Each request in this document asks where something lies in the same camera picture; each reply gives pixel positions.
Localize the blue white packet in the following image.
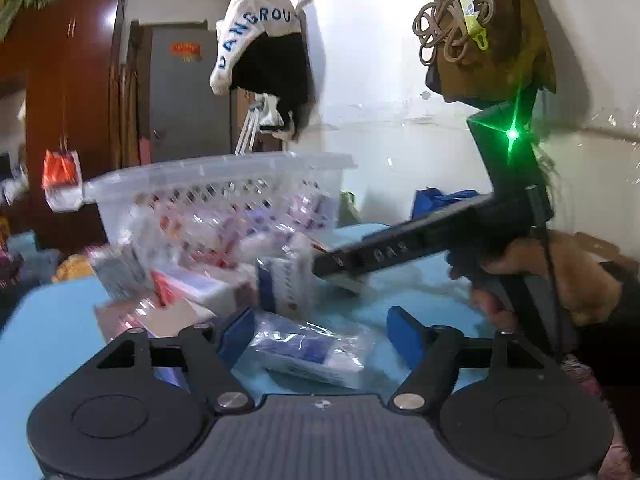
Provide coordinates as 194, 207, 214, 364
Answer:
248, 313, 378, 390

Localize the blue white box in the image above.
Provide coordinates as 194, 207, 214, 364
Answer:
256, 254, 314, 320

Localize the person's right hand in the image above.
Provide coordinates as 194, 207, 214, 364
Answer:
447, 231, 622, 330

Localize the red white flat box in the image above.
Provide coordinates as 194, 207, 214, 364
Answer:
151, 266, 255, 316

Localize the blue shopping bag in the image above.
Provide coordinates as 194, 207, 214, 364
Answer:
410, 188, 494, 220

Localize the clear plastic basket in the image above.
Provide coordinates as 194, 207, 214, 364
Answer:
84, 152, 356, 282

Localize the brown hanging bag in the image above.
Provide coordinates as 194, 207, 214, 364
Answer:
425, 0, 556, 108

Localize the orange white plastic bag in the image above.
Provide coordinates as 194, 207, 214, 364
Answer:
41, 151, 84, 212

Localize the grey metal door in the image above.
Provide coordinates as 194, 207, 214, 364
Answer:
128, 21, 234, 165

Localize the black hanging garment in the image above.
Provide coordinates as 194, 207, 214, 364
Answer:
231, 32, 310, 140

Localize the dark red wooden wardrobe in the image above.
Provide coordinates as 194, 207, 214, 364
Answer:
1, 0, 124, 254

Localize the white bag with blue letters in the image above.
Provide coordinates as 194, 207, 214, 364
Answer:
209, 0, 302, 96

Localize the coiled beige rope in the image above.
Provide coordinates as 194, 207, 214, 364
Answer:
412, 0, 499, 66

